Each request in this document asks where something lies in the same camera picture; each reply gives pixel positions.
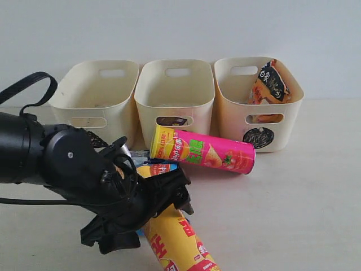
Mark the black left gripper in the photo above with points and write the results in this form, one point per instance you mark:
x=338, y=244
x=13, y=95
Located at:
x=132, y=201

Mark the yellow Lays chips can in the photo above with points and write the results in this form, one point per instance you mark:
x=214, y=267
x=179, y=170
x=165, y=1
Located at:
x=175, y=243

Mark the pink Lays chips can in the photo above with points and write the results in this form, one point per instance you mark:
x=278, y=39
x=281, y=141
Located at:
x=203, y=150

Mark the purple small box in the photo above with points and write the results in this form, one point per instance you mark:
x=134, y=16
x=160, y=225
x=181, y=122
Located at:
x=171, y=121

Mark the orange black noodle bag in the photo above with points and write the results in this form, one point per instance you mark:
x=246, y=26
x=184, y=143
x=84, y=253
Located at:
x=269, y=87

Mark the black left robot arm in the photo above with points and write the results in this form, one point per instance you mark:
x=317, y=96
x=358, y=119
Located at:
x=62, y=158

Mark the blue noodle bag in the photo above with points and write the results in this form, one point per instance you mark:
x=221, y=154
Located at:
x=158, y=166

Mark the middle cream bin square mark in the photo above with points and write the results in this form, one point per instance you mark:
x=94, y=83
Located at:
x=175, y=88

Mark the left cream bin triangle mark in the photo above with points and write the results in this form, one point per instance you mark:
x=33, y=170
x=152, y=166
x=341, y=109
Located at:
x=99, y=96

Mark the right cream bin circle mark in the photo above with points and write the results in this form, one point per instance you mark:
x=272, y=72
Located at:
x=268, y=126

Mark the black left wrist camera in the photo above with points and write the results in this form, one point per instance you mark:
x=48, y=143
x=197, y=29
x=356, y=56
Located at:
x=118, y=150

